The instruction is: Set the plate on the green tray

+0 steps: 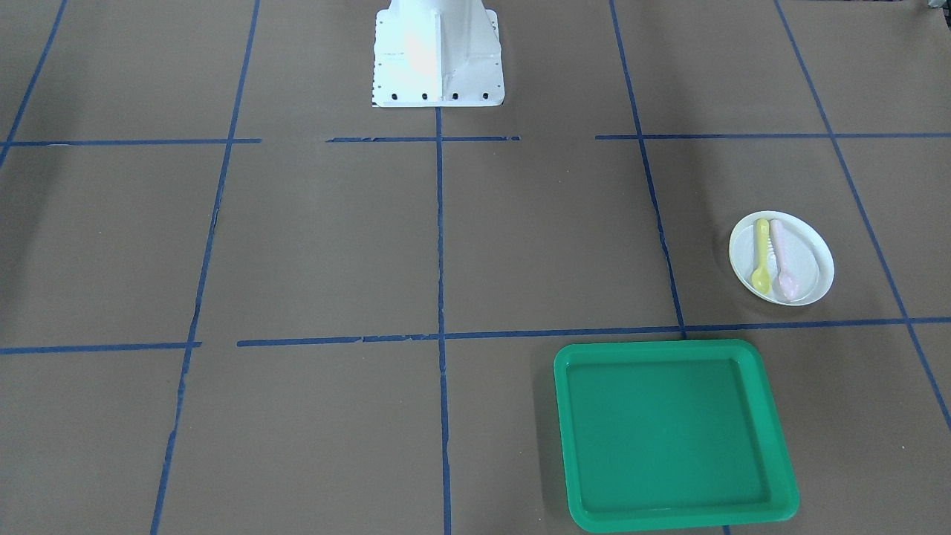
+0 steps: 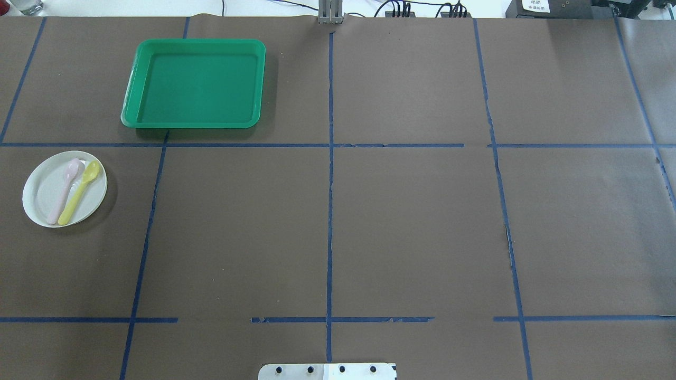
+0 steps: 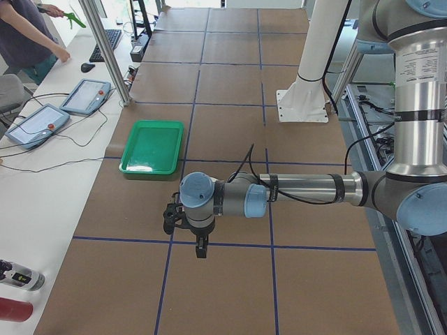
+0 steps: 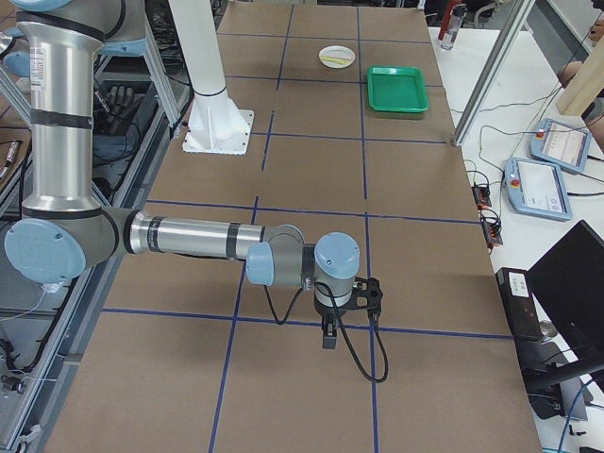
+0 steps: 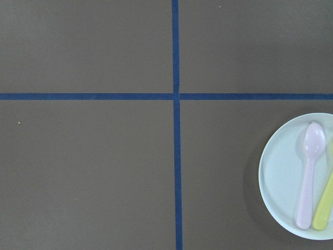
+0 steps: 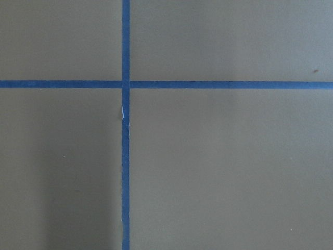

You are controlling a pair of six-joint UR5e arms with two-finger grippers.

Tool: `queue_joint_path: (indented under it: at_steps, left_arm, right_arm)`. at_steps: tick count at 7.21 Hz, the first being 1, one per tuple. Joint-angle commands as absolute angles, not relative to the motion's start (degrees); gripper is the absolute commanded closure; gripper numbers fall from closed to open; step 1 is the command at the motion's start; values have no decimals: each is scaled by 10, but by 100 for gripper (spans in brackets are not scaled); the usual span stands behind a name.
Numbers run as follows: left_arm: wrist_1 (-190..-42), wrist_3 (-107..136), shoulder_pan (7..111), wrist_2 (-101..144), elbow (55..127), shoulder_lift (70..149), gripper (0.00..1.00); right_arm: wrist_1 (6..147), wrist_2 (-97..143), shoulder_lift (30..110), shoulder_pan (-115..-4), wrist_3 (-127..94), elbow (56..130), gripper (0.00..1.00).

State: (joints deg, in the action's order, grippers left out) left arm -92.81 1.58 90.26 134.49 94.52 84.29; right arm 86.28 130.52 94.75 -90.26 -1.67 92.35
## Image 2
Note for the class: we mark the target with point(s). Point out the white round plate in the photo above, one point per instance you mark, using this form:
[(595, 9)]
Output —
[(44, 185)]

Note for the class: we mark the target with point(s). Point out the brown paper table cover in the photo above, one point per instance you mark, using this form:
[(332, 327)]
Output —
[(471, 199)]

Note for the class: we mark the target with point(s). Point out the black power strip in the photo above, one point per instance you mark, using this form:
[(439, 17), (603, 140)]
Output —
[(453, 10), (400, 9)]

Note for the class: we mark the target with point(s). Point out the green plastic tray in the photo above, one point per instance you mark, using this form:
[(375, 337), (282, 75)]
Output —
[(195, 83)]

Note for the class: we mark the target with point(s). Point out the yellow plastic spoon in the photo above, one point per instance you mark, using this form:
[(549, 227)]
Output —
[(90, 173)]

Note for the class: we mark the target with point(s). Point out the black box with label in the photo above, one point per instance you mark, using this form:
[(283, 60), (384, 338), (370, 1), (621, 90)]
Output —
[(582, 10)]

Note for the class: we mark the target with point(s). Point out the pink plastic spoon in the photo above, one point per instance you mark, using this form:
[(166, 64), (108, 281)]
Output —
[(72, 170)]

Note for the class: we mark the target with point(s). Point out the glass cup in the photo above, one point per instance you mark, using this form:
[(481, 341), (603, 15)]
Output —
[(28, 7)]

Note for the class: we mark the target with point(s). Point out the grey aluminium post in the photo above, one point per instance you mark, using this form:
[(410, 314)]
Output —
[(330, 12)]

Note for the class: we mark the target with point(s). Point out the metal base plate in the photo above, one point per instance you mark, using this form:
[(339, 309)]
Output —
[(329, 371)]

